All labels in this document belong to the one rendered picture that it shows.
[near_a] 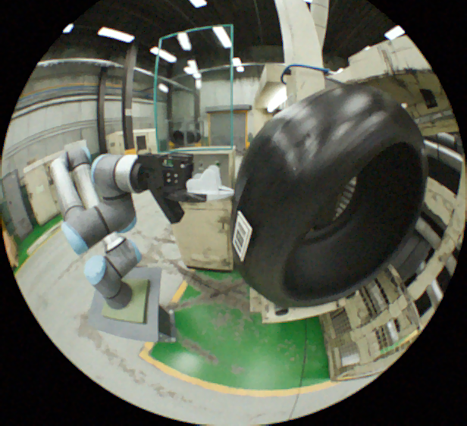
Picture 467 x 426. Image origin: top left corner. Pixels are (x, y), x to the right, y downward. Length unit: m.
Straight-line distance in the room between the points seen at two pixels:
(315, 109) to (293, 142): 0.05
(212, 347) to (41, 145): 7.94
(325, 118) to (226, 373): 1.43
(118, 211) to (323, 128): 0.45
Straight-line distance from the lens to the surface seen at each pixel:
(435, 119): 0.63
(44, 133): 7.87
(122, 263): 0.81
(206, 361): 1.38
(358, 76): 0.70
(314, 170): 0.15
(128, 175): 0.31
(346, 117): 0.18
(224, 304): 1.45
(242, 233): 0.18
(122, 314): 0.92
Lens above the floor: 1.36
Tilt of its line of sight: 24 degrees down
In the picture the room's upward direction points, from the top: straight up
